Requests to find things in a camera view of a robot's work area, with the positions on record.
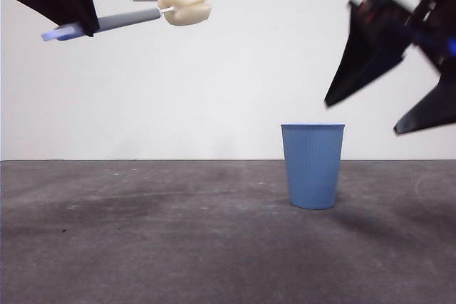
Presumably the grey-handled sponge cup brush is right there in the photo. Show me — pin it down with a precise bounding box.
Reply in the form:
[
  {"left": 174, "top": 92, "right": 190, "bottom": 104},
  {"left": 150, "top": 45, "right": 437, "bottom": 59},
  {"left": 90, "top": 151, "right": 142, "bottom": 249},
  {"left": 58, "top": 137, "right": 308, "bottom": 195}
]
[{"left": 41, "top": 0, "right": 214, "bottom": 42}]

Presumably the blue ribbed plastic cup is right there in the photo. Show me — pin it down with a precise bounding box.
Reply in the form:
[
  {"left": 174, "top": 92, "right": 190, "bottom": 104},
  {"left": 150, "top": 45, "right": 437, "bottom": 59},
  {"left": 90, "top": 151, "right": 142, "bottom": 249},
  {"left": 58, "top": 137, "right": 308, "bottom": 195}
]
[{"left": 280, "top": 122, "right": 346, "bottom": 210}]

